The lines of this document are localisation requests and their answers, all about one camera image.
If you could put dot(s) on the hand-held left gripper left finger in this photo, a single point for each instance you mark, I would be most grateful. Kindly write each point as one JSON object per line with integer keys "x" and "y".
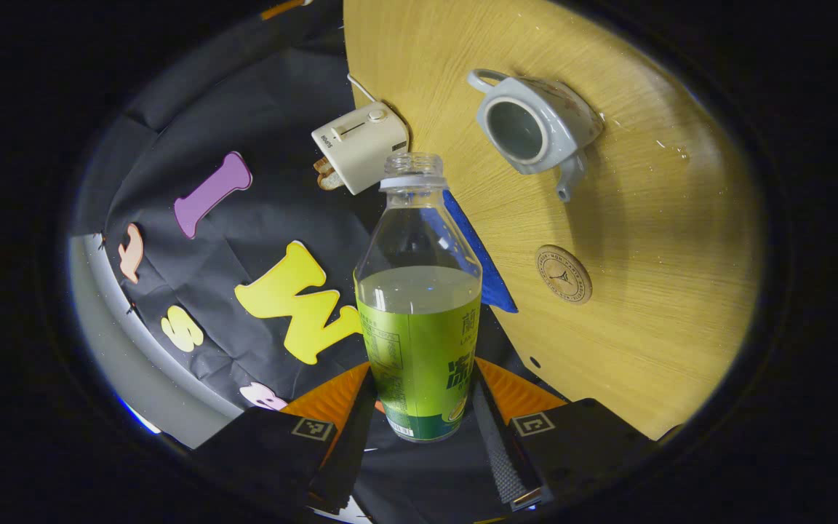
{"x": 353, "y": 451}

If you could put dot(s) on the green label water bottle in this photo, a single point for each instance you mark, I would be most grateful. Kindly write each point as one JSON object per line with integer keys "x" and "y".
{"x": 419, "y": 349}

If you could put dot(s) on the white toaster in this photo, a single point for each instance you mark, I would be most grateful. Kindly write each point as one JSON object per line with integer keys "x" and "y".
{"x": 364, "y": 145}

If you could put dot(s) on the round wooden coaster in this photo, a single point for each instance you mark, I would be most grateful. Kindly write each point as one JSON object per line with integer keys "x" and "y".
{"x": 564, "y": 274}

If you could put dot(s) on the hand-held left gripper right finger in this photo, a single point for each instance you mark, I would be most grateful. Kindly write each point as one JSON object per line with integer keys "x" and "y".
{"x": 495, "y": 451}

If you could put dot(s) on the blue towel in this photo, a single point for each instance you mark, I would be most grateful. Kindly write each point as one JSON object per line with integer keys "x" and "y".
{"x": 488, "y": 276}

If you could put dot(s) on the toast slice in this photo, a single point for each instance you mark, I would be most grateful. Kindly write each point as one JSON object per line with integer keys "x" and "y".
{"x": 328, "y": 175}

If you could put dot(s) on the white ceramic teacup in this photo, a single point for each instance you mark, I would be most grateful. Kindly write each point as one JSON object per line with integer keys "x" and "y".
{"x": 557, "y": 109}

